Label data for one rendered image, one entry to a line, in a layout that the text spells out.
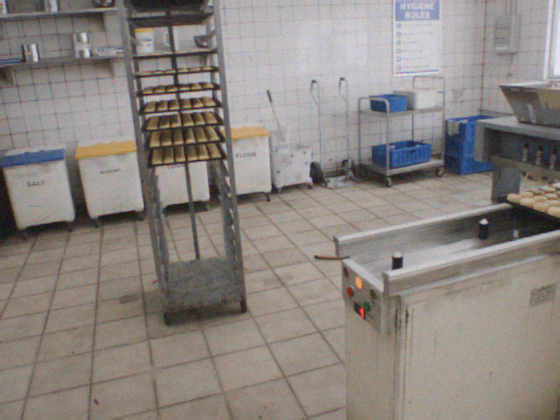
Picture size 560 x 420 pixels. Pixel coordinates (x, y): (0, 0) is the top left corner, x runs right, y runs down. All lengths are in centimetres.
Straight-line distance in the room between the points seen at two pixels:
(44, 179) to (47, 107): 88
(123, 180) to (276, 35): 226
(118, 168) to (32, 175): 74
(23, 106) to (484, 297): 466
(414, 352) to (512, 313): 36
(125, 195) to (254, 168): 127
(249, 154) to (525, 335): 359
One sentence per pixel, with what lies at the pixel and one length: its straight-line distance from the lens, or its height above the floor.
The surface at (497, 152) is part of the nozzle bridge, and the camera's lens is 208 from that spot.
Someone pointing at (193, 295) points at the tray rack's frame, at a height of 15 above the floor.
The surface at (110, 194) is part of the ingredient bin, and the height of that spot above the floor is 32.
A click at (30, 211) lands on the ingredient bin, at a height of 27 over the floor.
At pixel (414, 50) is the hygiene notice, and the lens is 626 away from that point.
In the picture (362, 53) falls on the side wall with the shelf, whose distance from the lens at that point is 592.
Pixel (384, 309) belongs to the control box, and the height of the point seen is 78.
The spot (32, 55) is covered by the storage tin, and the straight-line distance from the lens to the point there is 509.
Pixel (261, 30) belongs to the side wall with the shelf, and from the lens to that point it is 549.
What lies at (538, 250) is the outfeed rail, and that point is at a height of 86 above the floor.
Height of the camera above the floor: 147
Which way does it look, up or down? 18 degrees down
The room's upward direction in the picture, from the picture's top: 4 degrees counter-clockwise
